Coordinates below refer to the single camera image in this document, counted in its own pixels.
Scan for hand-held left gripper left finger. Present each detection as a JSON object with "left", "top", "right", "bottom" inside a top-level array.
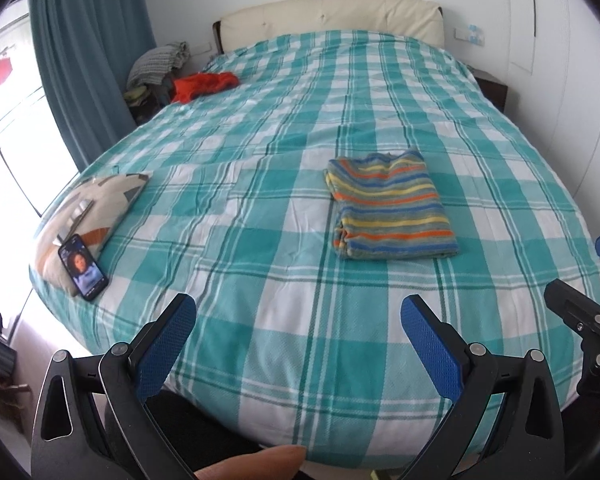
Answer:
[{"left": 30, "top": 292, "right": 197, "bottom": 480}]

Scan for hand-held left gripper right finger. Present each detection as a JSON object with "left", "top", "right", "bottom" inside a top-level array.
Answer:
[{"left": 401, "top": 294, "right": 566, "bottom": 480}]

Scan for striped towel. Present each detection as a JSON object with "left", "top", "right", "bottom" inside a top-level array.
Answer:
[{"left": 323, "top": 149, "right": 459, "bottom": 262}]

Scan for grey patterned clothes pile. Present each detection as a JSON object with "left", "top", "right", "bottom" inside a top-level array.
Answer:
[{"left": 126, "top": 41, "right": 190, "bottom": 88}]

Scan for person's left hand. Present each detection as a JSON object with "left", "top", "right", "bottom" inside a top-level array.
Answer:
[{"left": 194, "top": 445, "right": 307, "bottom": 480}]

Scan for person's dark pants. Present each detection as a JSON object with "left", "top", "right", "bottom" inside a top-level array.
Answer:
[{"left": 105, "top": 390, "right": 301, "bottom": 480}]

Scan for black smartphone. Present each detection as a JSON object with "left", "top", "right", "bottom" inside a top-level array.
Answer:
[{"left": 58, "top": 233, "right": 110, "bottom": 302}]

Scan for beige patterned cushion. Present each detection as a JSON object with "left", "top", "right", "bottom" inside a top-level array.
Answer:
[{"left": 35, "top": 171, "right": 153, "bottom": 295}]

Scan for dark nightstand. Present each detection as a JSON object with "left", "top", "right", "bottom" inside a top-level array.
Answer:
[
  {"left": 472, "top": 70, "right": 509, "bottom": 111},
  {"left": 130, "top": 85, "right": 177, "bottom": 127}
]

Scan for bed with teal plaid cover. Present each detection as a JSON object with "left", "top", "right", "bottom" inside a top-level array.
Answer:
[{"left": 29, "top": 30, "right": 600, "bottom": 471}]

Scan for red garment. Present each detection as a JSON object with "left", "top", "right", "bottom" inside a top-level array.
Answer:
[{"left": 172, "top": 72, "right": 241, "bottom": 104}]

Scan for teal curtain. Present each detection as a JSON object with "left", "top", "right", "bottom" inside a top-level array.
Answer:
[{"left": 27, "top": 0, "right": 156, "bottom": 173}]

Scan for cream padded headboard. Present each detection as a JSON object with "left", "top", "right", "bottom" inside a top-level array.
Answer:
[{"left": 212, "top": 0, "right": 446, "bottom": 56}]

